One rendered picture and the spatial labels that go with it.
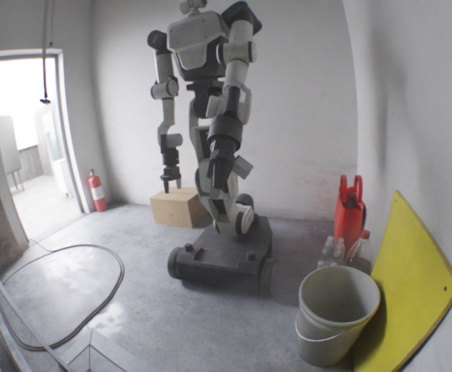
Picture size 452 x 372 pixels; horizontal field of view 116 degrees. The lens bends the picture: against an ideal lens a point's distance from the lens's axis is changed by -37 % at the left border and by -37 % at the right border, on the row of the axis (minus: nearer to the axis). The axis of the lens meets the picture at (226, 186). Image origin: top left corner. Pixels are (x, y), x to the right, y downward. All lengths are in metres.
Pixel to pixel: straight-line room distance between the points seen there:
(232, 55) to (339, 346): 1.03
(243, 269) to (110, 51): 2.62
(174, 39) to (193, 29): 0.10
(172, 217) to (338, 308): 1.51
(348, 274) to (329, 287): 0.10
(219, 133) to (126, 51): 2.19
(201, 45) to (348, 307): 1.23
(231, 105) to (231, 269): 0.80
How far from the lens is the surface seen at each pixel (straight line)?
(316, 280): 0.89
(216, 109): 0.62
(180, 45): 1.02
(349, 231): 1.42
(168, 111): 1.12
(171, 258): 1.28
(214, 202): 1.16
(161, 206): 2.00
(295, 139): 1.74
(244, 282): 1.14
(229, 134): 0.54
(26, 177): 9.37
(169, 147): 1.11
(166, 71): 1.15
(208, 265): 1.16
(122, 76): 2.63
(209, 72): 0.98
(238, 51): 0.78
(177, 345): 1.09
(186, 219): 1.90
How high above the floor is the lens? 0.90
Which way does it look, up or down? 18 degrees down
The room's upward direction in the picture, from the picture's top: 6 degrees counter-clockwise
